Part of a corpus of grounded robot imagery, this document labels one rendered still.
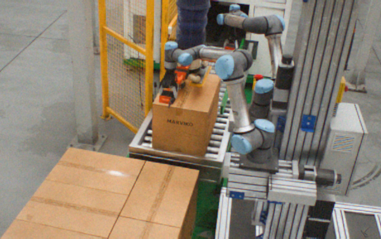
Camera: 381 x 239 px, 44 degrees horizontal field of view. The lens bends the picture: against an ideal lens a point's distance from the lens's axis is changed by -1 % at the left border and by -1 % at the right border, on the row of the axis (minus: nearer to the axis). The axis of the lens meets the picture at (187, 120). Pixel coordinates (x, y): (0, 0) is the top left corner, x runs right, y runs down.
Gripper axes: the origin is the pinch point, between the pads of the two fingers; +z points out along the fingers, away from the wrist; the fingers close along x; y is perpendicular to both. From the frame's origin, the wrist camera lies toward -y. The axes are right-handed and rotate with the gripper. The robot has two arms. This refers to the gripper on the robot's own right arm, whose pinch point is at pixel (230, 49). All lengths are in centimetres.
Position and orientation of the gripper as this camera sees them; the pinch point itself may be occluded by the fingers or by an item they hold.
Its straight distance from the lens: 373.1
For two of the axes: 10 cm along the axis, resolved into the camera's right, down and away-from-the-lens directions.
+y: -2.1, 5.1, -8.3
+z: -0.5, 8.5, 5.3
